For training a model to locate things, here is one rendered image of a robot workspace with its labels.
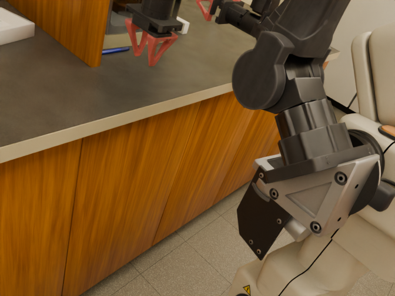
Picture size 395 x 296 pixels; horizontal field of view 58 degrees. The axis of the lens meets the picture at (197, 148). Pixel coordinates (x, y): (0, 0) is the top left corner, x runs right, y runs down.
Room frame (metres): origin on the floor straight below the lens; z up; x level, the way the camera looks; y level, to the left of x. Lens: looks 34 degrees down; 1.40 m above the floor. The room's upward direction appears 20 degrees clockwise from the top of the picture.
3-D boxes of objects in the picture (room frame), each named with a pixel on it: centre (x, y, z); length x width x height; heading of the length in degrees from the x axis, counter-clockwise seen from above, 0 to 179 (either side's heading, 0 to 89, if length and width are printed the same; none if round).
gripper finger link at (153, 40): (0.69, 0.16, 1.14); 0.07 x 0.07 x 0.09; 61
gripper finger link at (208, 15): (1.09, 0.11, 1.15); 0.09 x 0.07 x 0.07; 60
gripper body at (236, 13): (1.09, 0.03, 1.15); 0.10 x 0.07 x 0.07; 150
